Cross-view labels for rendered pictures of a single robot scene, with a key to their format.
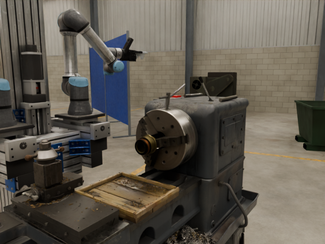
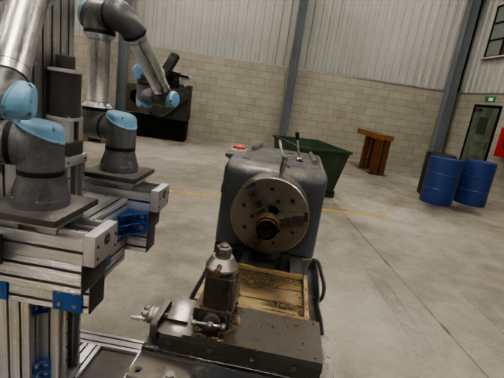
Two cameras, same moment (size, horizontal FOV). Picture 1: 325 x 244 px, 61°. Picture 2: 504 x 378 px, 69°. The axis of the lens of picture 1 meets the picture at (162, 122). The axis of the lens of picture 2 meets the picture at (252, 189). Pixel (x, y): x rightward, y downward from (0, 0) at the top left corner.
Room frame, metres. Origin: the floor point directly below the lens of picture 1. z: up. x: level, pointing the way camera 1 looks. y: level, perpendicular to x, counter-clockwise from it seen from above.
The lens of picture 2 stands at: (0.20, 0.79, 1.54)
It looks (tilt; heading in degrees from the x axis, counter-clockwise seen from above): 14 degrees down; 330
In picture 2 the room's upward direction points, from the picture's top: 8 degrees clockwise
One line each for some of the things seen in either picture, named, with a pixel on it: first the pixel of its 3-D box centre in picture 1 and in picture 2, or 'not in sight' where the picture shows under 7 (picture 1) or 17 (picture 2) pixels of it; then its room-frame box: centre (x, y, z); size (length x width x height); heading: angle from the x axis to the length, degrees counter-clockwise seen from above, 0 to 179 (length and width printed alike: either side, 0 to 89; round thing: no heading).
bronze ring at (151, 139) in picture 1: (146, 144); (267, 225); (1.27, 0.07, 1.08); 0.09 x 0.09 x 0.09; 56
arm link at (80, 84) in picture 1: (78, 87); (120, 128); (1.75, 0.53, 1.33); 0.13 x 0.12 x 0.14; 35
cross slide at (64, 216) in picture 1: (59, 207); (237, 332); (0.90, 0.36, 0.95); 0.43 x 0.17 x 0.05; 55
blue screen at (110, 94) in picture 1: (105, 83); not in sight; (8.05, 1.65, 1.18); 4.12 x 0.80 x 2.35; 26
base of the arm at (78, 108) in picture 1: (80, 105); (119, 157); (1.74, 0.53, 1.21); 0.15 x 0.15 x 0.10
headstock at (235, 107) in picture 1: (198, 129); (272, 193); (1.74, -0.23, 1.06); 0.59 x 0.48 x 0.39; 145
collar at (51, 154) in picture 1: (45, 153); (222, 261); (0.94, 0.41, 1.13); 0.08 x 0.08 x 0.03
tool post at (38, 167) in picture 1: (49, 170); (221, 284); (0.94, 0.41, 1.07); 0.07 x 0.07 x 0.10; 55
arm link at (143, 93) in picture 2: (109, 67); (147, 95); (1.99, 0.38, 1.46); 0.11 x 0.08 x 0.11; 35
